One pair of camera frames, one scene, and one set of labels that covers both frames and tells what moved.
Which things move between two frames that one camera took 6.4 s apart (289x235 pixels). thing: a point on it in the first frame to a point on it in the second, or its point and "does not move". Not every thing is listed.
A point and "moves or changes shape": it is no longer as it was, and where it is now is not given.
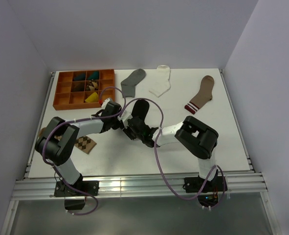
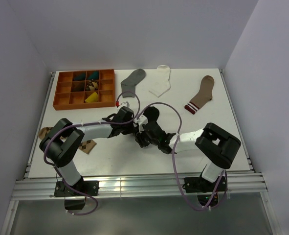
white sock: [163, 83] does not move
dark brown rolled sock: [77, 86] does not move
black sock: [140, 109] moves or changes shape
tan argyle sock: [84, 143] does not move
